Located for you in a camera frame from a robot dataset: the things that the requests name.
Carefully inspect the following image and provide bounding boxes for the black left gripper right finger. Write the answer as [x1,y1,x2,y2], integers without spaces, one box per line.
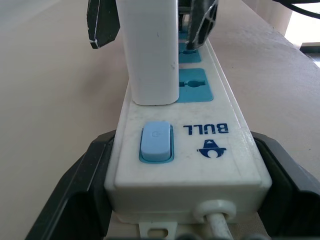
[250,130,320,240]

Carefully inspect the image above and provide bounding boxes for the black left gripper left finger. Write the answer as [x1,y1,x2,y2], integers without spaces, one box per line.
[24,129,118,240]

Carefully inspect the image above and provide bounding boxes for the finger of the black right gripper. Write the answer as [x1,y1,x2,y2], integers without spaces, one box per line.
[86,0,122,50]
[185,0,220,51]

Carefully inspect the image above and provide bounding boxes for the white charger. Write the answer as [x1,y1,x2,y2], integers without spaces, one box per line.
[116,0,181,106]

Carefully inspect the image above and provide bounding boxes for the white power strip blue sockets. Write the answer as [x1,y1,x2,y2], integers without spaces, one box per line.
[104,13,273,240]

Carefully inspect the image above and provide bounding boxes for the white power strip cable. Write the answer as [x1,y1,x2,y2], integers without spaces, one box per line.
[194,199,237,240]

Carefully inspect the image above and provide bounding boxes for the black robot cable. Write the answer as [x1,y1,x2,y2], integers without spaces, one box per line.
[272,0,320,20]

